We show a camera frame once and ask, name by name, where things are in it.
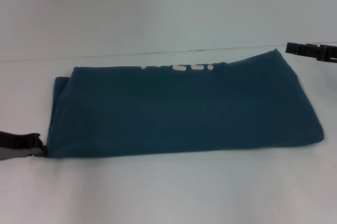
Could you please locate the blue shirt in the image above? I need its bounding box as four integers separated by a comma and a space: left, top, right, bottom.
45, 47, 332, 159

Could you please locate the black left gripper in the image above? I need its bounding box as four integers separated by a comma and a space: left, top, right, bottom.
0, 129, 49, 162

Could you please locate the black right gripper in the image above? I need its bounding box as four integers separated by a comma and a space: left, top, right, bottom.
285, 41, 337, 64

